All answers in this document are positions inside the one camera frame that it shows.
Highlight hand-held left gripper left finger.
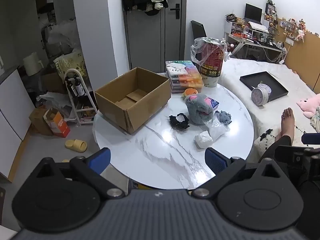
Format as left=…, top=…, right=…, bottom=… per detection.
left=35, top=147, right=125, bottom=200

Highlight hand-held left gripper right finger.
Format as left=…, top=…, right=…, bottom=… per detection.
left=191, top=147, right=283, bottom=199

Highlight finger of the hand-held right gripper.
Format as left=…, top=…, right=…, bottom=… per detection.
left=276, top=145, right=320, bottom=167
left=301, top=133, right=320, bottom=145

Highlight grey plush toy pink ears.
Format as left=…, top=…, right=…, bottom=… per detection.
left=185, top=94, right=214, bottom=125

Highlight white soft lump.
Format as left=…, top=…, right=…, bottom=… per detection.
left=194, top=131, right=213, bottom=148

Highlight pastel crumpled cloth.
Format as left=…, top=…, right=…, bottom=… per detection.
left=310, top=106, right=320, bottom=133

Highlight person's bare foot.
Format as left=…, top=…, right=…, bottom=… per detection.
left=275, top=107, right=296, bottom=143

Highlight yellow slipper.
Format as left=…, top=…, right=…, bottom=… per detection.
left=65, top=139, right=88, bottom=153

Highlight black and white fluffy cushion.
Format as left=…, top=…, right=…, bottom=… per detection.
left=254, top=127, right=283, bottom=160

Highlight clear plastic bag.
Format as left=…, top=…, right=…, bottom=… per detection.
left=205, top=119, right=230, bottom=140

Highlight white covered sofa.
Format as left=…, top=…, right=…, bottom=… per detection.
left=220, top=57, right=320, bottom=155

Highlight small blue-grey plush toy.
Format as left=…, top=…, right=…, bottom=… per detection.
left=214, top=110, right=232, bottom=125

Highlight black lace scrunchie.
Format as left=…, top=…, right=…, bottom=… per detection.
left=169, top=113, right=190, bottom=130

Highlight white rolling rack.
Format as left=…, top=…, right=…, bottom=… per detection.
left=64, top=69, right=98, bottom=127

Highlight orange paper bag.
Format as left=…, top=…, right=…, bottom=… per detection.
left=44, top=108, right=70, bottom=138

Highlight blue tissue pack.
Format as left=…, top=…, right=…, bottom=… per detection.
left=206, top=97, right=220, bottom=109

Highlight black rectangular tray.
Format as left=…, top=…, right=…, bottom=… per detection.
left=239, top=71, right=289, bottom=103

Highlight burger plush toy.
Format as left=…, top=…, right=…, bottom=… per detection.
left=182, top=88, right=199, bottom=100

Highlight small brown cardboard box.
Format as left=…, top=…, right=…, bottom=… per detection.
left=29, top=107, right=54, bottom=136

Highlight dark glass bottle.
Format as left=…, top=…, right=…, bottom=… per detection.
left=74, top=76, right=85, bottom=97
left=65, top=76, right=75, bottom=97

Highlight white crumpled floor bag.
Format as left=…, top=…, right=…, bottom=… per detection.
left=37, top=92, right=73, bottom=115

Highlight stack of colourful snack packets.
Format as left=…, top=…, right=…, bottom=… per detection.
left=170, top=76, right=204, bottom=95

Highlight cork board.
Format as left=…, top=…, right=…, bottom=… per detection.
left=275, top=17, right=320, bottom=90

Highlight red and white paper bucket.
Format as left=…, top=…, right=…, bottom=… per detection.
left=196, top=38, right=225, bottom=88

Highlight colourful bead organizer box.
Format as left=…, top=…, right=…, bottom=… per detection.
left=165, top=60, right=200, bottom=80

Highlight white plastic packet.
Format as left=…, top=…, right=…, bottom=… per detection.
left=167, top=64, right=187, bottom=76

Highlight white cabinet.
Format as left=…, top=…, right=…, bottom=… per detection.
left=0, top=66, right=35, bottom=183

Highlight yellow printed bag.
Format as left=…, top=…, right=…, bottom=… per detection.
left=54, top=51, right=88, bottom=80

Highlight white desk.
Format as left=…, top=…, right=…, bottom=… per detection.
left=225, top=34, right=288, bottom=63

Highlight clear plastic bucket liner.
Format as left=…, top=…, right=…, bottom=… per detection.
left=190, top=37, right=232, bottom=68

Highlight row of small figurines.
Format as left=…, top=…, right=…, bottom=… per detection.
left=280, top=17, right=313, bottom=42

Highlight cream cylindrical appliance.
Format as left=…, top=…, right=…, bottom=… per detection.
left=23, top=52, right=44, bottom=77

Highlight white keyboard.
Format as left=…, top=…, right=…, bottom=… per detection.
left=247, top=21, right=269, bottom=34

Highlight grey door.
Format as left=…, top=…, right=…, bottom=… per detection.
left=124, top=0, right=187, bottom=73

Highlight pile of white plastic bags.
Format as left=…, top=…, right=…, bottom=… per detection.
left=47, top=19, right=80, bottom=55

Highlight black chair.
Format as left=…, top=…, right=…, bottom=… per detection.
left=191, top=20, right=207, bottom=40

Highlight clear drawer organizer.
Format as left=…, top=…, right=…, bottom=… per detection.
left=225, top=17, right=248, bottom=37

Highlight black monitor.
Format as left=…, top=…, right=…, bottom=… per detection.
left=244, top=3, right=263, bottom=23

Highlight black door handle lock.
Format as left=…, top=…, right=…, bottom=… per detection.
left=170, top=4, right=181, bottom=19

